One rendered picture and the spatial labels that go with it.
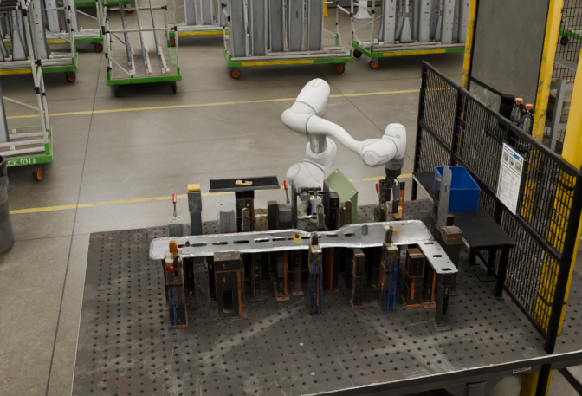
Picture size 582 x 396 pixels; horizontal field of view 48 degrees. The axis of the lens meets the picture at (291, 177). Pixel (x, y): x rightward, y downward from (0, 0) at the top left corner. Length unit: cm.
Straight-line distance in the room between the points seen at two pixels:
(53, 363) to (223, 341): 149
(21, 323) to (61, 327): 28
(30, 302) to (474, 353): 301
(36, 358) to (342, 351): 205
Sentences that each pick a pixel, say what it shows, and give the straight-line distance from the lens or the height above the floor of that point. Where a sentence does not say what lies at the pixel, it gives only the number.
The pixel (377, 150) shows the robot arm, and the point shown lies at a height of 151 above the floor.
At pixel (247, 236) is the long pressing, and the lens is 323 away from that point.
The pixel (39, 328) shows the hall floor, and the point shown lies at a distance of 457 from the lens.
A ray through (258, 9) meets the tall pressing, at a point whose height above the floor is 98.
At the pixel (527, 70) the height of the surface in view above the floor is 133.
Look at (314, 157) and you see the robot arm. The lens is 385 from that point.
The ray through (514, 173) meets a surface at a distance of 325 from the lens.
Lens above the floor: 255
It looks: 23 degrees down
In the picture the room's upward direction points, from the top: straight up
